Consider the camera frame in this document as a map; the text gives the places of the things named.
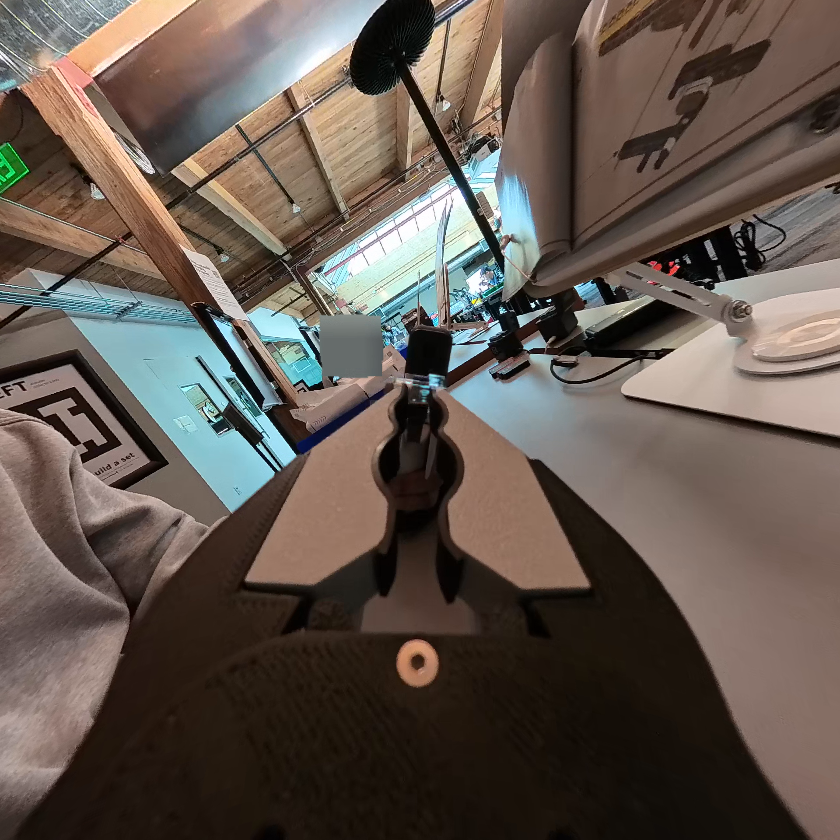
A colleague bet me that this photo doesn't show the black cable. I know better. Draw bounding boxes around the black cable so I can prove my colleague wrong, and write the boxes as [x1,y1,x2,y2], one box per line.
[525,346,677,387]

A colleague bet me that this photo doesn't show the black ribbed disc pole lamp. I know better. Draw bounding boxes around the black ribbed disc pole lamp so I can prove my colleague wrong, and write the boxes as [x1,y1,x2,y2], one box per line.
[349,0,508,266]

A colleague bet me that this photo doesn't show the person's left forearm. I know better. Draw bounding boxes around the person's left forearm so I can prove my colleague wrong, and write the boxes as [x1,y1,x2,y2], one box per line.
[0,407,227,840]

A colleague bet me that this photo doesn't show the green exit sign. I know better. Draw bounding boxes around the green exit sign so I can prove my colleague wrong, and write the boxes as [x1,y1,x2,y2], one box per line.
[0,141,32,196]

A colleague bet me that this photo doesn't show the white paper notice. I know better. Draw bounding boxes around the white paper notice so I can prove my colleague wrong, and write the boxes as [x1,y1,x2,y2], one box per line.
[180,246,245,315]

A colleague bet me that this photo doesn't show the framed black white marker poster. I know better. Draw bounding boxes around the framed black white marker poster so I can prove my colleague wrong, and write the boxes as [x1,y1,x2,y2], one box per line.
[0,350,169,490]

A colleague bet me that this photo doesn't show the dark framed wall screen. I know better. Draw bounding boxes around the dark framed wall screen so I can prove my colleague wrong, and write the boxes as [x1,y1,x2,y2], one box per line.
[197,305,266,411]

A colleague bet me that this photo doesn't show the black charger block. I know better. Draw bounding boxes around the black charger block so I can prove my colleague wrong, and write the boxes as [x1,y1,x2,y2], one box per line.
[492,314,526,361]

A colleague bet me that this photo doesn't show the black flat case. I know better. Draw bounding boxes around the black flat case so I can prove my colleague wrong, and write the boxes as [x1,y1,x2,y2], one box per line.
[583,298,651,342]

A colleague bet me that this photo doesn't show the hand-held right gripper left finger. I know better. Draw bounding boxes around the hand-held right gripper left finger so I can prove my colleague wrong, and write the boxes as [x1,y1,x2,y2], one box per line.
[243,386,404,624]

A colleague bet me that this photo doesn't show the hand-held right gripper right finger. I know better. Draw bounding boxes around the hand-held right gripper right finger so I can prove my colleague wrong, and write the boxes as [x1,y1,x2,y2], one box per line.
[430,386,593,630]

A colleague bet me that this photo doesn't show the rectangular sheet metal duct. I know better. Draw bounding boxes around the rectangular sheet metal duct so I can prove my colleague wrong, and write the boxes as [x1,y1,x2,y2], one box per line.
[0,0,503,177]

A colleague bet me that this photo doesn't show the person's left hand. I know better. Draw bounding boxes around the person's left hand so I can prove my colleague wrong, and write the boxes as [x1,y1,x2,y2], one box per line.
[387,471,441,517]

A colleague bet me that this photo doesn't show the lego instruction booklet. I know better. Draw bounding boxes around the lego instruction booklet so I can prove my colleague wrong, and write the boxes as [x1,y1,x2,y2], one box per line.
[494,0,840,298]

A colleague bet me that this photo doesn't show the small black easel sign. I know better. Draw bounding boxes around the small black easel sign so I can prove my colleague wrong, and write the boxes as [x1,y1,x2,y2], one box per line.
[220,400,284,475]

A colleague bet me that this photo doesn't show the wooden support post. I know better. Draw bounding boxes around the wooden support post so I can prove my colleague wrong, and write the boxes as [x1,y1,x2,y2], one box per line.
[18,64,284,404]

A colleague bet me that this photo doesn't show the white book stand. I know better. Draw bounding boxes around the white book stand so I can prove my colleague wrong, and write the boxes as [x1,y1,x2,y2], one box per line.
[502,0,840,437]

